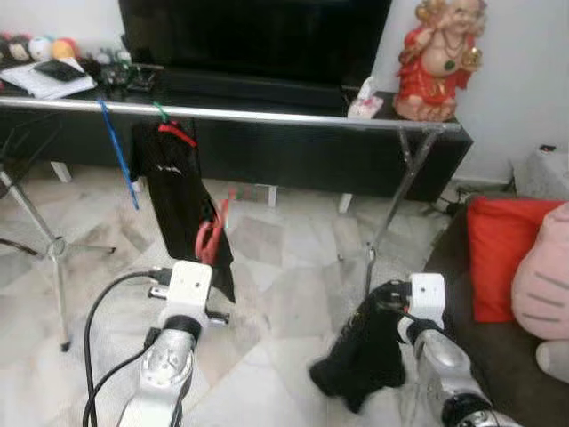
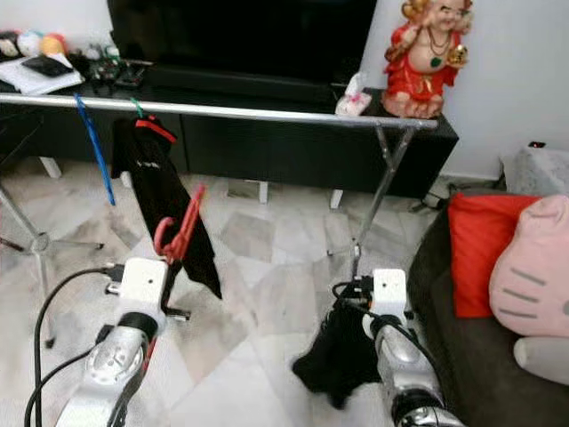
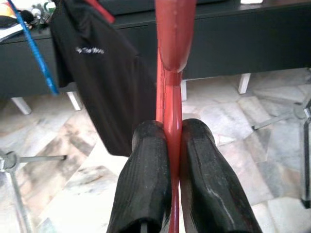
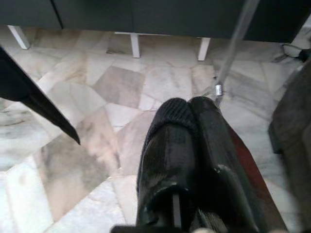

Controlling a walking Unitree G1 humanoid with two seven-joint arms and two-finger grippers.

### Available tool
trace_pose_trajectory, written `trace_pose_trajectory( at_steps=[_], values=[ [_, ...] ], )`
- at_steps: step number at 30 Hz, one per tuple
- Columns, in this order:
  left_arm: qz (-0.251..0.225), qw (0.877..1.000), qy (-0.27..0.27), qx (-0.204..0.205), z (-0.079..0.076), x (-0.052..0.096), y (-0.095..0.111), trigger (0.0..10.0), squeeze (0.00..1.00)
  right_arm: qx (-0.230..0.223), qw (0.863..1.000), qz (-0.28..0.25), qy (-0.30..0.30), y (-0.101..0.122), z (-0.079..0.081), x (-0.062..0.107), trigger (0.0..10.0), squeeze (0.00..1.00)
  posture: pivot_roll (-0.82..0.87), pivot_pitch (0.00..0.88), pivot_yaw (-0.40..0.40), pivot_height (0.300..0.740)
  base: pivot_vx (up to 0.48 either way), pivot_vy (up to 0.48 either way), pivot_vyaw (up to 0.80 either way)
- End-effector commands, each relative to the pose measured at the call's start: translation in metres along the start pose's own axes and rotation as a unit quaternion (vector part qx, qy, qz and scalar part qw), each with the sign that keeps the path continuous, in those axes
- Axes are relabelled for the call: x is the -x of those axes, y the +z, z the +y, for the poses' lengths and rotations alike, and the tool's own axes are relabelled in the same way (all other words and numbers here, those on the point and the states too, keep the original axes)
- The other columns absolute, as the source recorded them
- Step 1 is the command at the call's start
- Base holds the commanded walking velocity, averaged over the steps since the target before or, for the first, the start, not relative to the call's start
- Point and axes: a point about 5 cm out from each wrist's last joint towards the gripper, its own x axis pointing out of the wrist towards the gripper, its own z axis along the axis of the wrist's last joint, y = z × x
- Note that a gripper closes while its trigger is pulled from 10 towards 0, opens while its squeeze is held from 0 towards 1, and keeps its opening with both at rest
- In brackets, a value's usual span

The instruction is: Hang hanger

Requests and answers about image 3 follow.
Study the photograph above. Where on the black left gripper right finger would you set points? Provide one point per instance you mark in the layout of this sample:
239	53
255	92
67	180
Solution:
209	189

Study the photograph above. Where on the black foam microphone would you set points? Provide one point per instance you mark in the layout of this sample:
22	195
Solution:
26	17

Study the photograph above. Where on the white booklet stack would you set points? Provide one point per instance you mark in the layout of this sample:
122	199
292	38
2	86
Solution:
9	31

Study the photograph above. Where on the black TV console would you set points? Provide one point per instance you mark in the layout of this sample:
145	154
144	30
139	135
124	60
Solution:
243	48

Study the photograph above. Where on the white green mug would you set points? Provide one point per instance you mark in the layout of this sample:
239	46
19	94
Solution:
49	6

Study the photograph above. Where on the black shirt with red collar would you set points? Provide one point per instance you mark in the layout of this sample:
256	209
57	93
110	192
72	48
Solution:
109	85

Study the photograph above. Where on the small grey plush toy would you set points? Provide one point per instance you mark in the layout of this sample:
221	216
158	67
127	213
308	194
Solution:
37	11

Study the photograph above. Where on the red plastic hanger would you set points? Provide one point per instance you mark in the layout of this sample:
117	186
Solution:
173	48

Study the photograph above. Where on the pink white tissue pack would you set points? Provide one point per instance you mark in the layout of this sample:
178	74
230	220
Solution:
251	1

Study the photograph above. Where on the orange round plush toy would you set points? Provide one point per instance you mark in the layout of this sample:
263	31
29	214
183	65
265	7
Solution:
5	8

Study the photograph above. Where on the blue plastic hanger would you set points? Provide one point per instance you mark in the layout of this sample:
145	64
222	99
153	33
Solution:
41	63

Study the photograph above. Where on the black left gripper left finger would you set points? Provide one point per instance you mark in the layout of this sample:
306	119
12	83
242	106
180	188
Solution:
143	182

